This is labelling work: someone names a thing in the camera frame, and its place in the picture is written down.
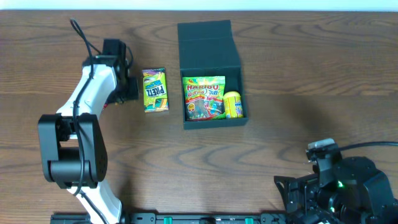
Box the yellow Pretz snack box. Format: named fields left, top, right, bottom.
left=142, top=68, right=169, bottom=113

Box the green Haribo gummy bag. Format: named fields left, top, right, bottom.
left=183, top=76, right=226, bottom=121

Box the yellow Mentos candy bottle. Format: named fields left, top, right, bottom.
left=223, top=91, right=244, bottom=119

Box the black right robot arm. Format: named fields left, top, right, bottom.
left=274, top=138, right=397, bottom=223

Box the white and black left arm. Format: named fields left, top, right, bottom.
left=38, top=55, right=132, bottom=223

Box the black open gift box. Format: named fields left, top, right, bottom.
left=177, top=20, right=249, bottom=130

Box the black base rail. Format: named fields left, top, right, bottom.
left=49, top=212, right=289, bottom=224

